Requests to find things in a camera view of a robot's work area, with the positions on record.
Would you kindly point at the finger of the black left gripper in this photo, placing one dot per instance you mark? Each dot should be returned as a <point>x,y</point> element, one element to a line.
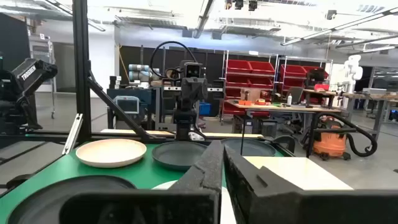
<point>167,93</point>
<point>219,89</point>

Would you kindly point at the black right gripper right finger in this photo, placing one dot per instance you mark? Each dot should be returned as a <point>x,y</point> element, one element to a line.
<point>258,199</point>

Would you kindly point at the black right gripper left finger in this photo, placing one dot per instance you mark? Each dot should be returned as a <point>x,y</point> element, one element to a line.
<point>199,180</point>

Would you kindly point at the dark grey plate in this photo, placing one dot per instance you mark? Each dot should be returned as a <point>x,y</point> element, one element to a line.
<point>252,147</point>

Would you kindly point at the cream plate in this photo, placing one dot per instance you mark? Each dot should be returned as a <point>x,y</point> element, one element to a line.
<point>111,152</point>

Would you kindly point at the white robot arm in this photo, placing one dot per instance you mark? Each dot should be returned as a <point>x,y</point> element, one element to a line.
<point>353,70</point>

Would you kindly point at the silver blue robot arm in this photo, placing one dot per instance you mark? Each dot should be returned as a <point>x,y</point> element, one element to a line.
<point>140,73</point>

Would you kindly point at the blue storage bin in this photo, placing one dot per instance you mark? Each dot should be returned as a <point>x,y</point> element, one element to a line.
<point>205,109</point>

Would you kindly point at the orange box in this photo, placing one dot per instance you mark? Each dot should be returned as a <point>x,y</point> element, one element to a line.
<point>244,102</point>

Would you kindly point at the cardboard box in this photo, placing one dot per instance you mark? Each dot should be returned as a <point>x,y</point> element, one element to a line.
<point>250,95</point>

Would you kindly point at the rack with red bins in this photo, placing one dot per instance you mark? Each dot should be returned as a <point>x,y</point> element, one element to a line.
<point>248,74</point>
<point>295,73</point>

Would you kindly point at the grey teach pendant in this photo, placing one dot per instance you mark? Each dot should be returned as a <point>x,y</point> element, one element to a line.
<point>127,104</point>

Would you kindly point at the black trash bin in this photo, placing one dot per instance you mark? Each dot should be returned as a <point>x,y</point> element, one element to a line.
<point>269,128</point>

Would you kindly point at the wooden workbench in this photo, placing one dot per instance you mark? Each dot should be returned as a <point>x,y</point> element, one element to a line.
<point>280,109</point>

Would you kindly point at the white bottle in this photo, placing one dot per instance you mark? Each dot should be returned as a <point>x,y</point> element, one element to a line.
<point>289,100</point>

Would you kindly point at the grey office chair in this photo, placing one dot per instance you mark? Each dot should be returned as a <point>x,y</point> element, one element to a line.
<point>294,95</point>

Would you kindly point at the orange shop vacuum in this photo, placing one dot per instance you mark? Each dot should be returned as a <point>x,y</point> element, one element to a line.
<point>329,143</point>

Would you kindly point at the black benchtop machine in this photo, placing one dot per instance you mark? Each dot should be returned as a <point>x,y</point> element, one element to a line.
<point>315,77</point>

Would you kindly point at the red box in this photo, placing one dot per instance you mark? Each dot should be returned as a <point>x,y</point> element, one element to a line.
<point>321,87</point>

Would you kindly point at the grey leg workbench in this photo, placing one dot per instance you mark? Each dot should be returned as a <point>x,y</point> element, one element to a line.
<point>373,96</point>

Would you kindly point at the large dark bowl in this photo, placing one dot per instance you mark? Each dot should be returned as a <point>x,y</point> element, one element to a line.
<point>40,199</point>

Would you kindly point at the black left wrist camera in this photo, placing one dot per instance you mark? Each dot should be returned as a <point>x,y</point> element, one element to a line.
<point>192,70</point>

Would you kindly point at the black diagonal frame brace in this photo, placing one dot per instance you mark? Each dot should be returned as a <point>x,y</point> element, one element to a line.
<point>118,109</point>

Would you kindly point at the black aluminium frame post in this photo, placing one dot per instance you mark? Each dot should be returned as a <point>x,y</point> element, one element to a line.
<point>81,62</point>

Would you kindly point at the aluminium mounting bracket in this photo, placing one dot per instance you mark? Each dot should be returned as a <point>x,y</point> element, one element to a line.
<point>73,133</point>

